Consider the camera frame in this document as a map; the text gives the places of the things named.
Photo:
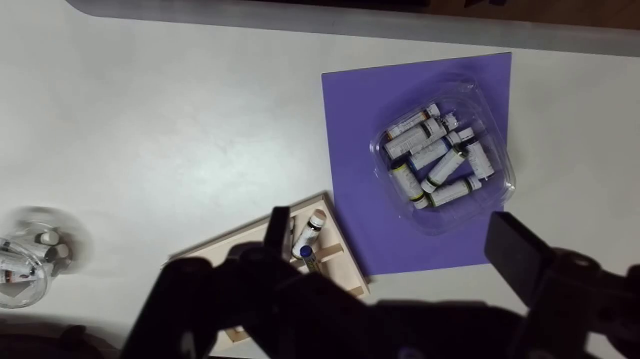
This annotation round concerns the light wooden compartment tray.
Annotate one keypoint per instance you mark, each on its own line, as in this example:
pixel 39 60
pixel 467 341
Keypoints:
pixel 341 255

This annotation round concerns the clear round bowl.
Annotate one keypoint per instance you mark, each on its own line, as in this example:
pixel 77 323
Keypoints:
pixel 41 255

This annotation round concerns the purple mat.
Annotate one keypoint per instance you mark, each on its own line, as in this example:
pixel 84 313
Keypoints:
pixel 373 131

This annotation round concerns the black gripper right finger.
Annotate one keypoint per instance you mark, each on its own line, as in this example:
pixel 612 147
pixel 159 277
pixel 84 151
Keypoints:
pixel 516 251

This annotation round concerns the clear plastic container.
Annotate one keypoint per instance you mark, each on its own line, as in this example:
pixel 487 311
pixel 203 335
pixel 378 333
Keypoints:
pixel 443 155

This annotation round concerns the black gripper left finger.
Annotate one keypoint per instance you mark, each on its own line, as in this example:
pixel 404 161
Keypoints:
pixel 278 229

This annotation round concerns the small white paint tube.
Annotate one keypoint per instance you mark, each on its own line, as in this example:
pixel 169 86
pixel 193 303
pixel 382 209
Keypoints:
pixel 444 165
pixel 14 267
pixel 415 119
pixel 452 191
pixel 479 159
pixel 451 119
pixel 409 139
pixel 430 153
pixel 460 135
pixel 407 181
pixel 49 235

